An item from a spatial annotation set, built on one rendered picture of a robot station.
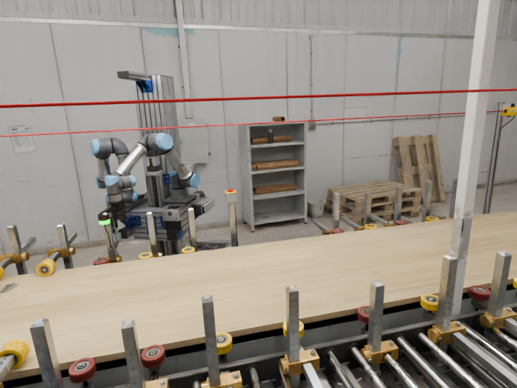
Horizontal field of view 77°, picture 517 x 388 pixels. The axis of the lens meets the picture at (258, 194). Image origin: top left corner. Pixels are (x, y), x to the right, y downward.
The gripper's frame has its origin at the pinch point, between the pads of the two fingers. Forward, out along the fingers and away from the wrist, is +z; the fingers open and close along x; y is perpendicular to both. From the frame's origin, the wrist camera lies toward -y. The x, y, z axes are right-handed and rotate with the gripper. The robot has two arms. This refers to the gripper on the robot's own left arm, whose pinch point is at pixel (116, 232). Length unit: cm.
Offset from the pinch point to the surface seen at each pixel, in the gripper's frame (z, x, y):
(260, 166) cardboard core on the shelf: 6, 167, 220
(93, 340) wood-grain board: 11, -89, -25
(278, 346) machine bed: 26, -118, 40
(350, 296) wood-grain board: 11, -126, 73
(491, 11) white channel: -101, -154, 108
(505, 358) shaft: 19, -177, 98
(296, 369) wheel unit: 17, -139, 32
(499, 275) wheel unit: -4, -167, 113
